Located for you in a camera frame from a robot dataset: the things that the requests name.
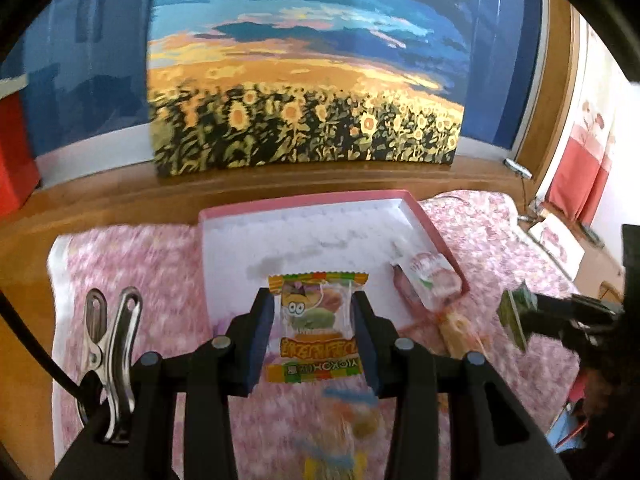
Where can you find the green pea snack packet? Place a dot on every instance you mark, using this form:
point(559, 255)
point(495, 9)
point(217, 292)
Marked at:
point(515, 315)

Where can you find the sunflower field painting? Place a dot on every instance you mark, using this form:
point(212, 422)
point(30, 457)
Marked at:
point(310, 85)

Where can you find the red and white curtain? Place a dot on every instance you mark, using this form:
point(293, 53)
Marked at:
point(575, 175)

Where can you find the orange long snack packet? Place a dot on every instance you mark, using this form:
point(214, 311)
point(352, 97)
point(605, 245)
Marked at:
point(460, 335)

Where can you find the clear red-white snack packet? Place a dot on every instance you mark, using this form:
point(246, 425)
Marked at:
point(430, 280)

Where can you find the blue edged clear candy packet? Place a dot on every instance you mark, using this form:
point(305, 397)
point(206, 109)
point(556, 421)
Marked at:
point(340, 425)

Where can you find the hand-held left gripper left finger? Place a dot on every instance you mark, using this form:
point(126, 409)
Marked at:
point(260, 345)

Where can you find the small grey device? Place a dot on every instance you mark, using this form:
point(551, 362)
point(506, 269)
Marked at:
point(517, 167)

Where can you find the red storage box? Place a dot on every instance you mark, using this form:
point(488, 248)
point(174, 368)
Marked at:
point(12, 160)

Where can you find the metal spring clip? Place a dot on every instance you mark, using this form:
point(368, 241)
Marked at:
point(112, 350)

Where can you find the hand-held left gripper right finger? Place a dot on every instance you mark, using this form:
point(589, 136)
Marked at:
point(369, 345)

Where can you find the pink floral blanket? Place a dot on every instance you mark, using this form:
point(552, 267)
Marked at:
point(140, 285)

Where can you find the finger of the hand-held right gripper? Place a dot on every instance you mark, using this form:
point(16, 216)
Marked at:
point(555, 310)

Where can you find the pink cardboard box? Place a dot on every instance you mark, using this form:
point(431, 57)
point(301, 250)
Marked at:
point(310, 235)

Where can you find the cartoon print candy packet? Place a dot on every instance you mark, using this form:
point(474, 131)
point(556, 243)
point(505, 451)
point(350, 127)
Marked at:
point(315, 310)

